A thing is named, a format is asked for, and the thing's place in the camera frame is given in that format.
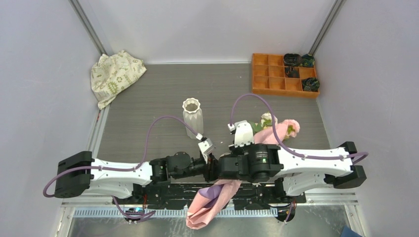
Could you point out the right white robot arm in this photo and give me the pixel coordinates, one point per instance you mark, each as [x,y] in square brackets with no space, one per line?
[295,172]

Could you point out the dark sock in tray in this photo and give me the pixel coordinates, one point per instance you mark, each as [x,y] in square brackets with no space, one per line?
[292,72]

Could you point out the green blue rolled sock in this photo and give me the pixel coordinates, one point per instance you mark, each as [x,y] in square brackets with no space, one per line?
[308,61]

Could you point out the left corner frame post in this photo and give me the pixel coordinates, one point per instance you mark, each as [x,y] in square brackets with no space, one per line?
[78,9]

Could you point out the white ribbed vase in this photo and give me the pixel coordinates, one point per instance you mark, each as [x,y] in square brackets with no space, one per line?
[192,114]

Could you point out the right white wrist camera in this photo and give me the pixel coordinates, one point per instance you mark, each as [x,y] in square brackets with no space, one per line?
[243,133]

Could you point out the corner frame post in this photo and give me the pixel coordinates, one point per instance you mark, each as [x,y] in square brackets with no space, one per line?
[331,16]
[78,9]

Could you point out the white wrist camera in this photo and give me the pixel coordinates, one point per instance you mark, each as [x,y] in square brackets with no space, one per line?
[243,133]
[206,146]

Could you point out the dark rolled sock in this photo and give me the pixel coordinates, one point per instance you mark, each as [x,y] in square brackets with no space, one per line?
[292,60]

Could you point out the orange compartment tray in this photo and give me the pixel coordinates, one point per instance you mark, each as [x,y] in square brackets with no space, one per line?
[268,77]

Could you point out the cream patterned cloth bag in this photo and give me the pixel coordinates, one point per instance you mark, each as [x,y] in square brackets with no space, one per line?
[113,74]

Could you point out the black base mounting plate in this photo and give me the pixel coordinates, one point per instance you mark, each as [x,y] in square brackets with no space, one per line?
[176,196]

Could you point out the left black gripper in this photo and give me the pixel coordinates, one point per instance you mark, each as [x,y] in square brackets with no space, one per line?
[209,174]

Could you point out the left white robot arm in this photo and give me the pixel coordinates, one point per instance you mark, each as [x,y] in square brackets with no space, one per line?
[81,174]

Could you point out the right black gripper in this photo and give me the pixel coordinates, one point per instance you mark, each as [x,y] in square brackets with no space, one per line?
[235,150]

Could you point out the patterned sock front compartment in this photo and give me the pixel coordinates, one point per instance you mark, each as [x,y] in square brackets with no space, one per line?
[310,84]

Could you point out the pink flower bouquet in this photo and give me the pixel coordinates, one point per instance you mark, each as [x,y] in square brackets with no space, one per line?
[208,202]

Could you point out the aluminium front rail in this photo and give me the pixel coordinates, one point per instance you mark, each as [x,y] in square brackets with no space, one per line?
[91,205]

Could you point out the right corner frame post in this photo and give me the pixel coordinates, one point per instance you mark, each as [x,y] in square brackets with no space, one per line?
[331,16]

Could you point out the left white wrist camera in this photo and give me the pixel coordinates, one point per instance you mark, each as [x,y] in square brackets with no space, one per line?
[206,146]

